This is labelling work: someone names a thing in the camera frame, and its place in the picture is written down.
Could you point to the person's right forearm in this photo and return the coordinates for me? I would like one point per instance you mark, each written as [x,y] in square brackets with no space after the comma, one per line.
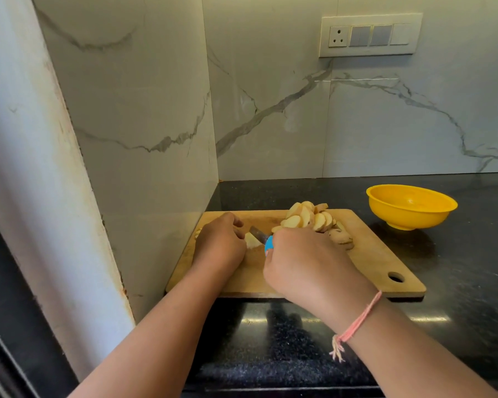
[411,352]

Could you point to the wooden cutting board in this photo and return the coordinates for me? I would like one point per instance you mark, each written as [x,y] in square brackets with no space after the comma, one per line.
[369,256]

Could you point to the pile of ginger slices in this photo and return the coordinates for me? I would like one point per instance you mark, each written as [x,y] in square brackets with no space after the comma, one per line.
[307,217]

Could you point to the person's right hand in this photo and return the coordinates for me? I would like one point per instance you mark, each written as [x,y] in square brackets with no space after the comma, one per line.
[307,269]

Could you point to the person's left forearm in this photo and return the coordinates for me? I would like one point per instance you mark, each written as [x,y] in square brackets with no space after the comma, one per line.
[157,339]

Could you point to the unpeeled ginger root piece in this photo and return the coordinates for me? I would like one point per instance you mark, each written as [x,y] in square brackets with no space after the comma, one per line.
[341,237]

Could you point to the person's left hand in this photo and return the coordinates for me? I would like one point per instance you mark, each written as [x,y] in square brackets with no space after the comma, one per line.
[218,246]

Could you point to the yellow plastic bowl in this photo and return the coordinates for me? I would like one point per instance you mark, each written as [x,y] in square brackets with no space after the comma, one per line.
[411,206]

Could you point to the pink thread wristband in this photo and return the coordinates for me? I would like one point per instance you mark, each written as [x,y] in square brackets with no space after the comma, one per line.
[352,327]

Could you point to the person's left fingers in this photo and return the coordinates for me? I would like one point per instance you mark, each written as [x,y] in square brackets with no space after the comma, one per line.
[228,221]

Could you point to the white wall switch panel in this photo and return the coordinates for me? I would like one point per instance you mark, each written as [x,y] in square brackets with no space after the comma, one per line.
[370,35]

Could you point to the ginger piece being cut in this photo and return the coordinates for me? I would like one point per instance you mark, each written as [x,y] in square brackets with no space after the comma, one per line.
[252,241]

